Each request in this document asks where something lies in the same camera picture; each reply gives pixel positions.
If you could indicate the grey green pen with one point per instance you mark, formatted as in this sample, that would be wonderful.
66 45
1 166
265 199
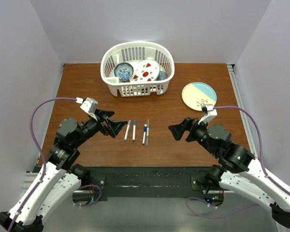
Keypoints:
147 132

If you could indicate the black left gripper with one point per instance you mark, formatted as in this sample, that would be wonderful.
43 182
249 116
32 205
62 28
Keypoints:
115 126

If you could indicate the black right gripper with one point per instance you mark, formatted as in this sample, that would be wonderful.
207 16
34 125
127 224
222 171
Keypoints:
177 130

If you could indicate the white pen with teal tip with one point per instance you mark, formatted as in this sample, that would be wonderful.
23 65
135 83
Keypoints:
134 131

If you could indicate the white pen with dark-blue tip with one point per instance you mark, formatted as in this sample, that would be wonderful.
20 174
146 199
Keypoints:
144 134

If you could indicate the blue patterned bowl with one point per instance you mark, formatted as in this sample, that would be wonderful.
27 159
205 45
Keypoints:
123 71

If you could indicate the cream and blue plate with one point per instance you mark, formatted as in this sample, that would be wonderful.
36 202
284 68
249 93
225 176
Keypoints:
197 94

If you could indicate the white pen with blue end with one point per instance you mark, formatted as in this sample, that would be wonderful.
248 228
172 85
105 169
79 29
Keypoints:
127 130

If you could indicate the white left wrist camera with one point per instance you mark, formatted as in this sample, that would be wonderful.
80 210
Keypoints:
89 106

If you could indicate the white plastic dish basket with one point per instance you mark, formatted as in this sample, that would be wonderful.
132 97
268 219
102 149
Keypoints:
133 53

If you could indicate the aluminium frame rail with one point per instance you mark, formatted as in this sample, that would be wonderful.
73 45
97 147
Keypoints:
254 150

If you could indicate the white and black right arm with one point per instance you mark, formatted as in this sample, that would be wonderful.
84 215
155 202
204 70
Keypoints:
238 169

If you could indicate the watermelon pattern plate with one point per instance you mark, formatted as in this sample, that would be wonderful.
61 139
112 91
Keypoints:
145 71

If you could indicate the grey cup in basket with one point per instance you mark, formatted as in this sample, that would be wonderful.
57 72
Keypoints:
162 76

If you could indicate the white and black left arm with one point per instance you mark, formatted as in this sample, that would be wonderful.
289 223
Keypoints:
59 176

